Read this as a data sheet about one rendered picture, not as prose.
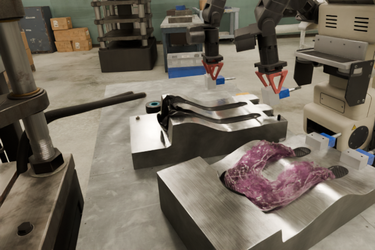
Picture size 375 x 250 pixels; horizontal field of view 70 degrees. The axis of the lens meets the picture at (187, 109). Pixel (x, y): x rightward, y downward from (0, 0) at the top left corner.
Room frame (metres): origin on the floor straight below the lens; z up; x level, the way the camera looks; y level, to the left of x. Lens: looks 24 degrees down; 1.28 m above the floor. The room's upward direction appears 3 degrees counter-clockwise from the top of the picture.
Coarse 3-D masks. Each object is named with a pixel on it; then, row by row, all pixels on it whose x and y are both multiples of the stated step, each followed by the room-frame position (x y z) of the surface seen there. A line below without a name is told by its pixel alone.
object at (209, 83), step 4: (204, 76) 1.10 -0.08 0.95; (208, 76) 1.06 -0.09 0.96; (220, 76) 1.09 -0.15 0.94; (208, 80) 1.06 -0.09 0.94; (212, 80) 1.06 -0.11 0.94; (216, 80) 1.07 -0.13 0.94; (220, 80) 1.07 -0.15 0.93; (224, 80) 1.07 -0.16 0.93; (208, 84) 1.06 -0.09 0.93; (212, 84) 1.06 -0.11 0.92; (216, 84) 1.07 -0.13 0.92; (208, 88) 1.06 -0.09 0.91; (212, 88) 1.06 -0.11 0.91
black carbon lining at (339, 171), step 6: (294, 150) 0.65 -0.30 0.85; (300, 150) 0.65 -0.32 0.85; (306, 150) 0.64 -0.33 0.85; (294, 156) 0.59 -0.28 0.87; (300, 156) 0.62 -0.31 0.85; (330, 168) 0.55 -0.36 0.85; (336, 168) 0.56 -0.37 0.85; (342, 168) 0.55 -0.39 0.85; (222, 174) 0.52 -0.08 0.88; (336, 174) 0.53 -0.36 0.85; (342, 174) 0.53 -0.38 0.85; (222, 180) 0.51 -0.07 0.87; (234, 192) 0.42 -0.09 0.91; (264, 210) 0.40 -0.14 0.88; (270, 210) 0.40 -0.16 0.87
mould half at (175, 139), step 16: (240, 96) 0.99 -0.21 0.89; (160, 112) 0.93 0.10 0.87; (208, 112) 0.85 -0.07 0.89; (224, 112) 0.86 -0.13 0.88; (240, 112) 0.85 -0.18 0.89; (256, 112) 0.83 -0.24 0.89; (144, 128) 0.81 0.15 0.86; (160, 128) 0.81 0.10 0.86; (176, 128) 0.69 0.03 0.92; (192, 128) 0.70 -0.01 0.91; (208, 128) 0.71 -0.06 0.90; (224, 128) 0.74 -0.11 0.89; (240, 128) 0.73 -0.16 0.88; (256, 128) 0.74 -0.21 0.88; (272, 128) 0.75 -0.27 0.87; (144, 144) 0.71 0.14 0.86; (160, 144) 0.70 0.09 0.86; (176, 144) 0.69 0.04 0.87; (192, 144) 0.70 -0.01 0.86; (208, 144) 0.71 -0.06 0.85; (224, 144) 0.72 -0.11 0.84; (240, 144) 0.73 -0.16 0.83; (144, 160) 0.67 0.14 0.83; (160, 160) 0.68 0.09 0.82; (176, 160) 0.69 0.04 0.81
